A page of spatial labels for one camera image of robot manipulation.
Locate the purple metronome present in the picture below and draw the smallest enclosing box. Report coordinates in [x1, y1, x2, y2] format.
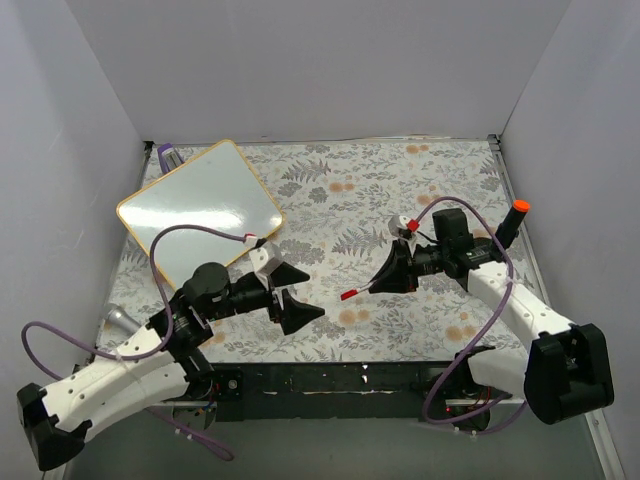
[157, 143, 184, 175]

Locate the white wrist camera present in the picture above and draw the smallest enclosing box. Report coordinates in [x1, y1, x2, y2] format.
[388, 215, 419, 253]
[249, 241, 283, 275]

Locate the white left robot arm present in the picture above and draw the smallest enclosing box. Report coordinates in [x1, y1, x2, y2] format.
[17, 262, 325, 472]

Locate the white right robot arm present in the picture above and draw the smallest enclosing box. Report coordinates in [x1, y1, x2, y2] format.
[366, 200, 614, 425]

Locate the yellow framed whiteboard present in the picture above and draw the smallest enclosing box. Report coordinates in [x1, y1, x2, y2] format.
[116, 140, 285, 289]

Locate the red whiteboard marker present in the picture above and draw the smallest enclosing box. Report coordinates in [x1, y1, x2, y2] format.
[340, 282, 372, 301]

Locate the black orange-tipped flashlight on stand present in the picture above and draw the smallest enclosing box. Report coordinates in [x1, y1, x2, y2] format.
[495, 200, 530, 250]

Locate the floral patterned tablecloth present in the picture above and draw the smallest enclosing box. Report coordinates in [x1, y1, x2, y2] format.
[93, 138, 551, 364]

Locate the silver microphone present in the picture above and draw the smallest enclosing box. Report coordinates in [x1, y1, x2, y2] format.
[103, 303, 141, 335]

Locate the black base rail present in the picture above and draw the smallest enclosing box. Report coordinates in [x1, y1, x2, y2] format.
[161, 361, 449, 422]

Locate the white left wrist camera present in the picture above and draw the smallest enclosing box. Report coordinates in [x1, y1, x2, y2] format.
[249, 241, 283, 275]

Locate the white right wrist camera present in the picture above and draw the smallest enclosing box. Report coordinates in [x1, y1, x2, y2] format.
[388, 215, 419, 253]

